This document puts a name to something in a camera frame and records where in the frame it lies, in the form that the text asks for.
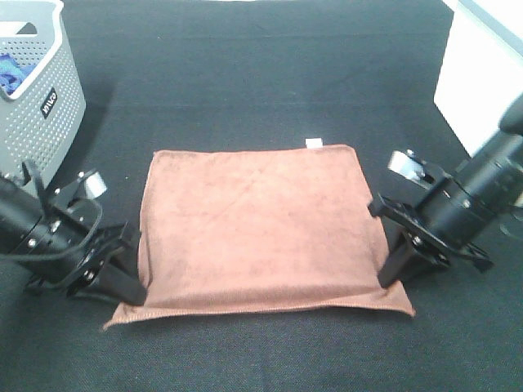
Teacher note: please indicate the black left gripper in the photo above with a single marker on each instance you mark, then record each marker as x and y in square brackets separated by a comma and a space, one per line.
[61, 242]

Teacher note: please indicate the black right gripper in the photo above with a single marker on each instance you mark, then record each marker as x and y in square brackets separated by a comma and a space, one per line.
[442, 225]

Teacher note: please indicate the brown microfiber towel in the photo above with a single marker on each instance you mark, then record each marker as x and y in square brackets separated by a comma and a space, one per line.
[259, 231]

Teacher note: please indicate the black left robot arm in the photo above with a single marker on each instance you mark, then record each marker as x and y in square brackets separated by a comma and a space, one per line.
[61, 241]

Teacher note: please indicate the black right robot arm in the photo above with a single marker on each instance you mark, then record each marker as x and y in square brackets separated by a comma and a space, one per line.
[493, 175]

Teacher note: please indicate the grey perforated laundry basket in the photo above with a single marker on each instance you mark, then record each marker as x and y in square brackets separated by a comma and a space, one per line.
[41, 118]

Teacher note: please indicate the white woven storage basket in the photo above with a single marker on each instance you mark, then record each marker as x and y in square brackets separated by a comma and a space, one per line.
[481, 71]

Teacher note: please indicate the blue towel in basket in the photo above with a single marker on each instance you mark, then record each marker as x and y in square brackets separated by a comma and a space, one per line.
[12, 74]

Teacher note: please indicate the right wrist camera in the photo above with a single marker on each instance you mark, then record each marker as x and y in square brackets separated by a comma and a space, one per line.
[412, 168]

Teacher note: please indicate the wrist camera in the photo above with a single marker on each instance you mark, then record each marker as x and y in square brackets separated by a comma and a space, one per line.
[412, 168]
[92, 184]

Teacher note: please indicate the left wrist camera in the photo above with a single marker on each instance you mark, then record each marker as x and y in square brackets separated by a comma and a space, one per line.
[92, 184]

